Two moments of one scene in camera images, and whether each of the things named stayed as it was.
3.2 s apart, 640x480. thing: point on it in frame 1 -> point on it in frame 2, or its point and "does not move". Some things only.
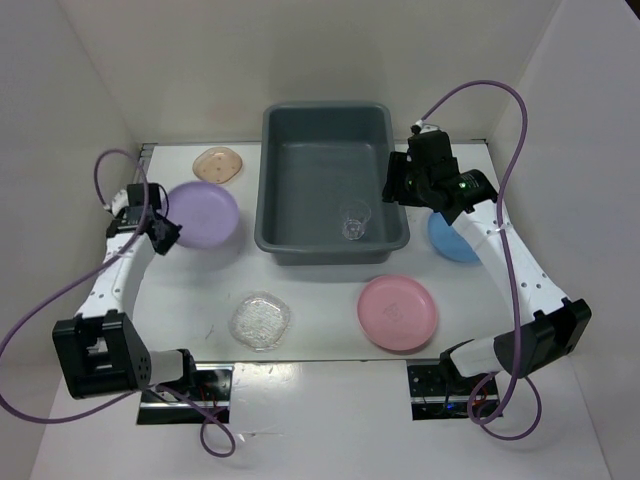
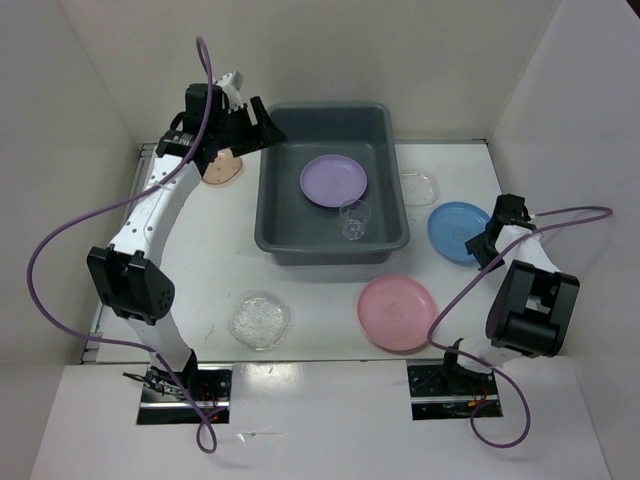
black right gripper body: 415,194 -> 488,242
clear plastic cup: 355,214 does not move
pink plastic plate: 397,312 does not move
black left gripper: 171,237 -> 270,135
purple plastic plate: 207,212 -> 333,180
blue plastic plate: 447,242 does not move
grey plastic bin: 312,158 does not move
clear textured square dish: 259,321 does not move
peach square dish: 217,165 does not move
